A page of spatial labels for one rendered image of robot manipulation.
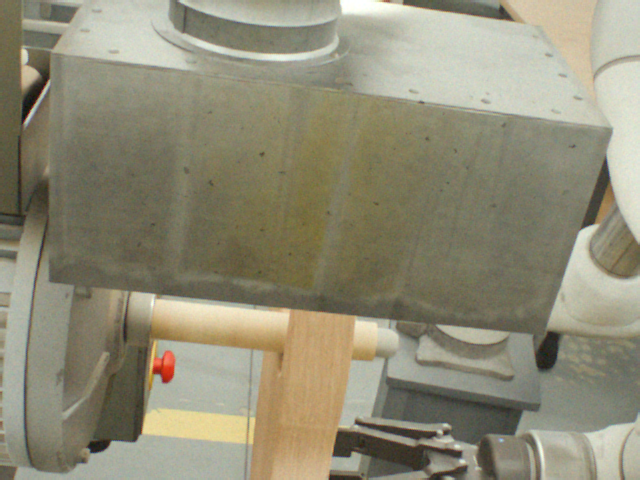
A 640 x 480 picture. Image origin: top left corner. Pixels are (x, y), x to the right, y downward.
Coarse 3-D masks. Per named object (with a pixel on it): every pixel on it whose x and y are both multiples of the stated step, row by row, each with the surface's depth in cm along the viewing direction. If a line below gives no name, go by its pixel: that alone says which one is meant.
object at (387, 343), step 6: (378, 330) 76; (384, 330) 76; (390, 330) 76; (378, 336) 75; (384, 336) 75; (390, 336) 75; (396, 336) 76; (378, 342) 75; (384, 342) 75; (390, 342) 75; (396, 342) 76; (378, 348) 75; (384, 348) 75; (390, 348) 75; (396, 348) 76; (378, 354) 76; (384, 354) 76; (390, 354) 76
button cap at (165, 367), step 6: (168, 354) 110; (156, 360) 111; (162, 360) 110; (168, 360) 110; (174, 360) 111; (156, 366) 110; (162, 366) 110; (168, 366) 109; (174, 366) 110; (156, 372) 110; (162, 372) 109; (168, 372) 109; (174, 372) 112; (162, 378) 110; (168, 378) 110
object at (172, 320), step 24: (168, 312) 73; (192, 312) 73; (216, 312) 74; (240, 312) 74; (264, 312) 75; (168, 336) 73; (192, 336) 73; (216, 336) 73; (240, 336) 74; (264, 336) 74; (360, 336) 75
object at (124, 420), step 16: (128, 352) 100; (144, 352) 101; (128, 368) 101; (144, 368) 102; (128, 384) 102; (144, 384) 103; (112, 400) 103; (128, 400) 103; (144, 400) 105; (112, 416) 105; (128, 416) 105; (144, 416) 108; (96, 432) 106; (112, 432) 106; (128, 432) 106; (96, 448) 112
